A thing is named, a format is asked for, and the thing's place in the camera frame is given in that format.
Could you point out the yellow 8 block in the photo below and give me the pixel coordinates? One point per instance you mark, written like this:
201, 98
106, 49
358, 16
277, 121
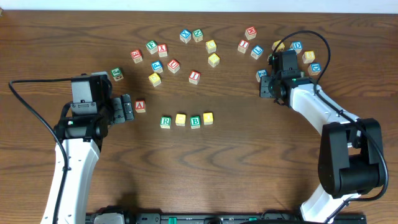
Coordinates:
308, 57

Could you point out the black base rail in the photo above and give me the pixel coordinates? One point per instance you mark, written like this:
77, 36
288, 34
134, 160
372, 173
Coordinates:
113, 214

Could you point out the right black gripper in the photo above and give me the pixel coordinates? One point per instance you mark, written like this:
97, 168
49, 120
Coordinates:
265, 86

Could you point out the red U block upper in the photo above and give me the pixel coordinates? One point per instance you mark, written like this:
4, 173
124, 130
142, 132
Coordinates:
173, 66

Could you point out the blue L block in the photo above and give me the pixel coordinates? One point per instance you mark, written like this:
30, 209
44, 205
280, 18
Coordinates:
256, 52

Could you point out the red i block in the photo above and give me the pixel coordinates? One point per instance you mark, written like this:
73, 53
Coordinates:
194, 77
243, 46

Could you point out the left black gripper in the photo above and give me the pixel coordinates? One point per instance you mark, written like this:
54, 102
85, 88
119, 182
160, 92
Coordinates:
117, 109

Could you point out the blue D block upper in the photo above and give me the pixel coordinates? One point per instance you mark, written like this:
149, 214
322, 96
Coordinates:
296, 46

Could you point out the blue d block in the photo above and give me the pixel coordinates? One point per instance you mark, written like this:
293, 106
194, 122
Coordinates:
314, 69
296, 46

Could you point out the red G block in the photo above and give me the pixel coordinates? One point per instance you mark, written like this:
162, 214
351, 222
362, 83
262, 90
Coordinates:
136, 56

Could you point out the red I block centre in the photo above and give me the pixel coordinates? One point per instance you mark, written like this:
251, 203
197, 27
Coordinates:
194, 77

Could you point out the yellow block O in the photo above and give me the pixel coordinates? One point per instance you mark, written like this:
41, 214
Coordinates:
180, 119
208, 118

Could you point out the red Y block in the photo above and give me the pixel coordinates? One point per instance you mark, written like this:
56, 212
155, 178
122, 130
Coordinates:
162, 50

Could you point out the blue D block right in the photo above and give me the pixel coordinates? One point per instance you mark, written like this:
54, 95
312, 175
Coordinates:
314, 69

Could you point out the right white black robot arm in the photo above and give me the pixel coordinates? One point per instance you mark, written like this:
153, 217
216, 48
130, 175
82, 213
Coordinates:
351, 161

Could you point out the blue X block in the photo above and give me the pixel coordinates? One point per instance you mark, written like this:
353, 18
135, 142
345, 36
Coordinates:
185, 36

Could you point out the green R block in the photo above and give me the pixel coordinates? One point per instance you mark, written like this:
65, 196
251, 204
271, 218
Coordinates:
165, 122

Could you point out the blue P block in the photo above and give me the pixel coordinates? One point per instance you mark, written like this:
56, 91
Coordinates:
157, 66

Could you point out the green F block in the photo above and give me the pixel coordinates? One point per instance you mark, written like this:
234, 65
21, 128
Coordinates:
152, 46

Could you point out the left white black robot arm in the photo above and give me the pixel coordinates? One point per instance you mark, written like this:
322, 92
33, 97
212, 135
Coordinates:
84, 123

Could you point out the green J block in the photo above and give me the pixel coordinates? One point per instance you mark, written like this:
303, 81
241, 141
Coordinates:
117, 74

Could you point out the red I block right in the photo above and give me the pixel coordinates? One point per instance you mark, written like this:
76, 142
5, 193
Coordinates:
243, 46

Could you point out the red H block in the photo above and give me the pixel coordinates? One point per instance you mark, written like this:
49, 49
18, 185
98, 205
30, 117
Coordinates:
250, 33

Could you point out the red A block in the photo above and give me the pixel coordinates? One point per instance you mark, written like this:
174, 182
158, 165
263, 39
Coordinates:
140, 106

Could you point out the green N block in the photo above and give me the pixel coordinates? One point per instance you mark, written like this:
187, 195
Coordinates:
197, 35

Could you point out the green B block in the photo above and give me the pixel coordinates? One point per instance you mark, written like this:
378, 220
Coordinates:
195, 122

